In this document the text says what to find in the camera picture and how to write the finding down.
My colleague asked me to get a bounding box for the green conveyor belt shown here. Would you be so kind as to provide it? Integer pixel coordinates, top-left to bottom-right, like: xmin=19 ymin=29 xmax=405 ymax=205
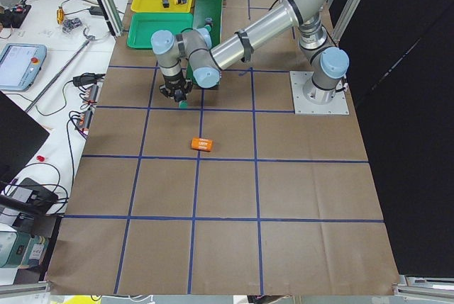
xmin=184 ymin=0 xmax=228 ymax=89

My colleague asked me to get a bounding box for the black monitor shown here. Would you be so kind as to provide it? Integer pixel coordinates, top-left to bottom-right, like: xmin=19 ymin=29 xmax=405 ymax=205
xmin=0 ymin=93 xmax=50 ymax=183

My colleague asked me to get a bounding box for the metal rod stand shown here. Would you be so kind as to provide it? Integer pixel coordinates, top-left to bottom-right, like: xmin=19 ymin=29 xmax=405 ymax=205
xmin=24 ymin=28 xmax=111 ymax=113

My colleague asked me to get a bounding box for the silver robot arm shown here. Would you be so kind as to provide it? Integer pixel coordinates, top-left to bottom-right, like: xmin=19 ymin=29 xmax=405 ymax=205
xmin=150 ymin=0 xmax=350 ymax=105

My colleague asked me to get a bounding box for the green power supply box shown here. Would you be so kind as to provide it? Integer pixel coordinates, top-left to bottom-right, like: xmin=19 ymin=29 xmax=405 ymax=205
xmin=1 ymin=231 xmax=49 ymax=269

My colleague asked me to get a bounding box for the blue teach pendant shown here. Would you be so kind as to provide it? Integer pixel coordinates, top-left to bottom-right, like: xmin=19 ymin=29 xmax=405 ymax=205
xmin=1 ymin=43 xmax=47 ymax=91

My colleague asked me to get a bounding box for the green plastic tray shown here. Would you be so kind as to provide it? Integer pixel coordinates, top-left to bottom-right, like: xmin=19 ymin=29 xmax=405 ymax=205
xmin=127 ymin=12 xmax=193 ymax=50

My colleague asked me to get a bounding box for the gold power resistor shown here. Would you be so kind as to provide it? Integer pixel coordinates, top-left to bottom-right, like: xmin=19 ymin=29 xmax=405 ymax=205
xmin=56 ymin=6 xmax=65 ymax=25

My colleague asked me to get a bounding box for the green push button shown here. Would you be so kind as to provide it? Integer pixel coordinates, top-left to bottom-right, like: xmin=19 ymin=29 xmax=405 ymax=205
xmin=174 ymin=90 xmax=188 ymax=108
xmin=204 ymin=17 xmax=213 ymax=31

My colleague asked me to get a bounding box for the black power adapter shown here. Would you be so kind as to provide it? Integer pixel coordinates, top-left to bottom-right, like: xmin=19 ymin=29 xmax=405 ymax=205
xmin=88 ymin=6 xmax=104 ymax=16

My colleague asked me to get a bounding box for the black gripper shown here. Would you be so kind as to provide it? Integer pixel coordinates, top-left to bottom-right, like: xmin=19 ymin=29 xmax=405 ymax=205
xmin=159 ymin=72 xmax=193 ymax=98

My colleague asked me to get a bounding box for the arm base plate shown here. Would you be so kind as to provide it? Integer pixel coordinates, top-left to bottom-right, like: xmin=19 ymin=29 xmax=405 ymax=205
xmin=289 ymin=71 xmax=349 ymax=116

